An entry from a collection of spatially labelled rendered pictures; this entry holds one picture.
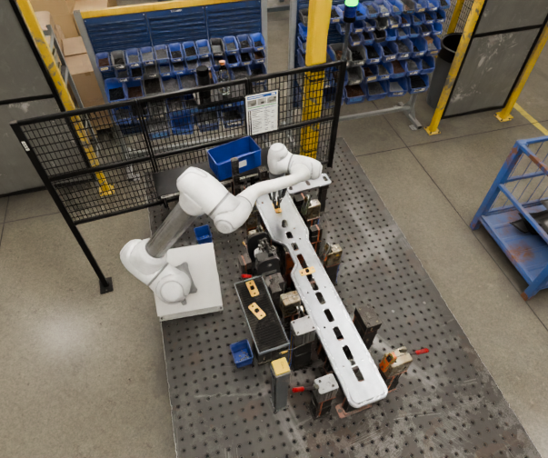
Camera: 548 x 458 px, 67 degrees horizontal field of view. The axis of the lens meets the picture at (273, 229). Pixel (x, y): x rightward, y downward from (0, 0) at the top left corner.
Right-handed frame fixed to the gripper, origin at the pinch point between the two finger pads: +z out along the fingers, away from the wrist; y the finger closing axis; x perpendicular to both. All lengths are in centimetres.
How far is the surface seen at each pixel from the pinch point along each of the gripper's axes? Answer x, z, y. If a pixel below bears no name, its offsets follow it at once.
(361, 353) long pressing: -97, 6, 6
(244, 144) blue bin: 53, -4, -3
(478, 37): 139, 4, 250
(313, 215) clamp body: -8.3, 10.2, 20.2
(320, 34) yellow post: 58, -66, 47
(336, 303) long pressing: -70, 6, 6
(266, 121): 54, -17, 13
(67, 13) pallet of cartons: 393, 31, -113
